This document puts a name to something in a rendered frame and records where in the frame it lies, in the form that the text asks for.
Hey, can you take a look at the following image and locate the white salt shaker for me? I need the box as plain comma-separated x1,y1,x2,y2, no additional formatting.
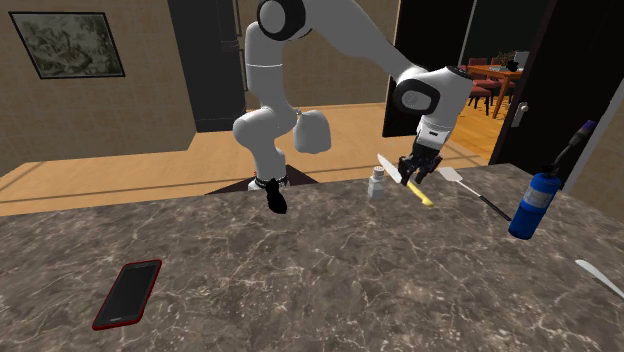
367,165,387,201

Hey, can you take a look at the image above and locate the wooden dining table with chairs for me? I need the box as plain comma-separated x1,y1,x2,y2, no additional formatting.
457,48,530,120

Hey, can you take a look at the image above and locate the blue gas torch canister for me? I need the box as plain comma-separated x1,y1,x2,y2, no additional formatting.
507,119,598,241

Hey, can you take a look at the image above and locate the black bottle-shaped object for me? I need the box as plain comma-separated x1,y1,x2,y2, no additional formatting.
264,177,288,215

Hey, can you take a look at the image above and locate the white knife blade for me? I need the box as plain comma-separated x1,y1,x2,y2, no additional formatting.
574,259,624,300

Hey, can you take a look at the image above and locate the dark tall cabinet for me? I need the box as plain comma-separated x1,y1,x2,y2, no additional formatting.
167,0,248,134

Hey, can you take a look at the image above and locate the red-cased smartphone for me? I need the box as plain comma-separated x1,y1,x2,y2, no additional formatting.
91,259,163,332

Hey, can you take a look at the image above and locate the yellow-handled knife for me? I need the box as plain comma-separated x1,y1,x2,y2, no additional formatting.
376,153,435,208

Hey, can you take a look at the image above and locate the white spatula with black handle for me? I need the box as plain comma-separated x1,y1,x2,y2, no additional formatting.
437,166,513,223

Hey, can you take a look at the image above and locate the black door with silver handle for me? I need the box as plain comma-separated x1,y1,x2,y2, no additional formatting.
488,0,624,191

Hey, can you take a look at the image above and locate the framed wall picture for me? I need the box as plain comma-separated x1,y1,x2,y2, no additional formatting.
8,11,126,80

